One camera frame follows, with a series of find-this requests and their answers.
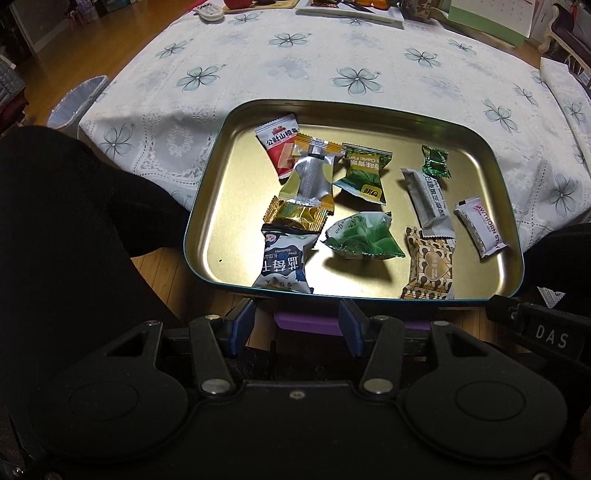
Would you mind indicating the gold yellow candy packet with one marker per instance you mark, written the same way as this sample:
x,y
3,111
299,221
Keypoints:
x,y
296,216

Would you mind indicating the brown heart snack packet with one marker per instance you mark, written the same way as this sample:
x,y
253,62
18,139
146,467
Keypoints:
x,y
431,267

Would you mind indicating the long grey snack bar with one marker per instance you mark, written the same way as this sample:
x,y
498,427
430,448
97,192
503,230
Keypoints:
x,y
430,204

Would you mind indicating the blue white snack packet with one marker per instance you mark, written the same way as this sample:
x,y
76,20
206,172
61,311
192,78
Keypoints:
x,y
284,255

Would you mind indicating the red white hawthorn packet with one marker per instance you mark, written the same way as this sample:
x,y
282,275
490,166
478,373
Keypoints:
x,y
278,138

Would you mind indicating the white hawthorn strip packet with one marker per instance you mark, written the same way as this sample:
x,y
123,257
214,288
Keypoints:
x,y
480,226

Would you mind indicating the white floral tablecloth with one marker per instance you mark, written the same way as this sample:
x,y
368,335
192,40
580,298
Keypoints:
x,y
159,117

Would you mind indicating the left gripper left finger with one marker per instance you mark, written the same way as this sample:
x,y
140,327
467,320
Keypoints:
x,y
210,335

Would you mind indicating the silver yellow foil packet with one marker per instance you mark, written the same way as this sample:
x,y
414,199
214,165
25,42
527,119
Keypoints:
x,y
310,180

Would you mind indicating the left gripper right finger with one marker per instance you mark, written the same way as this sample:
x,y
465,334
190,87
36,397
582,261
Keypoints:
x,y
382,338

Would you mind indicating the small green foil candy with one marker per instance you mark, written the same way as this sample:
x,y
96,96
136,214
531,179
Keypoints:
x,y
436,162

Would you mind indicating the white rectangular plate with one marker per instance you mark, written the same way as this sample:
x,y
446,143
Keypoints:
x,y
354,10

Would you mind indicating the green garlic pea packet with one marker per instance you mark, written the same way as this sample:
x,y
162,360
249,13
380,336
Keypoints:
x,y
363,172

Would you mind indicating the yellow cutting board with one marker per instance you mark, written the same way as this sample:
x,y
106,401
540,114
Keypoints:
x,y
264,5

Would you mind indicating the patterned paper box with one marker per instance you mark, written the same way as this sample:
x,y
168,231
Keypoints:
x,y
419,9

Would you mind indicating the green white leaf packet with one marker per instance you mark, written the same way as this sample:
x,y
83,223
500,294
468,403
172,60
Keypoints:
x,y
364,235

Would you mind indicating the red apple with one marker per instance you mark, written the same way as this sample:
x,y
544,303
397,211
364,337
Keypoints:
x,y
237,4

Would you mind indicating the white remote control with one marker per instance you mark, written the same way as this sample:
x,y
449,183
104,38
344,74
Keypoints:
x,y
208,12

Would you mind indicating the desk calendar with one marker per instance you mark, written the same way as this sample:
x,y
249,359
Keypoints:
x,y
507,20

